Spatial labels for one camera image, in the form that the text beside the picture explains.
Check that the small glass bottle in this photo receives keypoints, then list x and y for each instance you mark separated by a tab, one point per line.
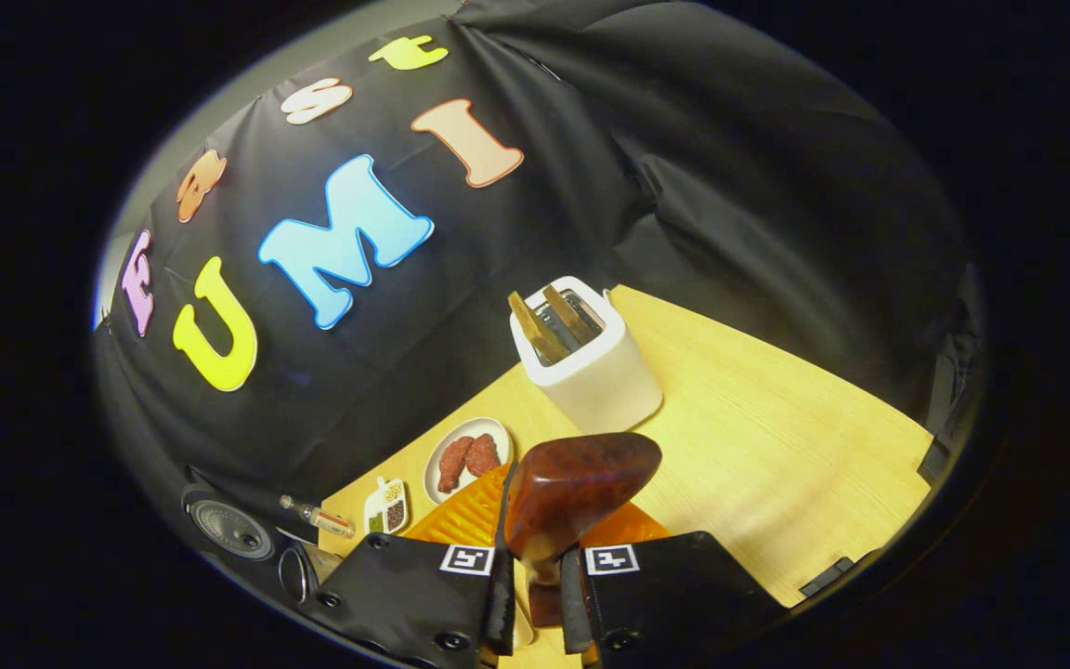
321	518

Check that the white divided bean dish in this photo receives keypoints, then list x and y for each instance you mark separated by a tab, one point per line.
386	509

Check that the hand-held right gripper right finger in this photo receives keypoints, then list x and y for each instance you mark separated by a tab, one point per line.
572	604

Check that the grey rice cooker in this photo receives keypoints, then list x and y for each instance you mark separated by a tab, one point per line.
228	530

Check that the black backdrop cloth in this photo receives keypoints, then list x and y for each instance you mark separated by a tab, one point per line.
730	186

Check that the wooden spoon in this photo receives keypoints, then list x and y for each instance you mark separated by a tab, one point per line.
572	492

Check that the white round plate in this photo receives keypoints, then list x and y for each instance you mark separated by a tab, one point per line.
484	427

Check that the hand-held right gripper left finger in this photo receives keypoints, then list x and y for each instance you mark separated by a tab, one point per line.
503	604

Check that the brown meat piece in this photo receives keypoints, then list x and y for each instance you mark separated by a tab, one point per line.
483	455
453	465

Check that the black table edge bracket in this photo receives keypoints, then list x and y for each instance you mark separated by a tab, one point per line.
828	576

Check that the brown toast slice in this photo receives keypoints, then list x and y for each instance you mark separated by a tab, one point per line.
572	316
535	330

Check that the white toaster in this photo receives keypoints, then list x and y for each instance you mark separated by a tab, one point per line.
600	386

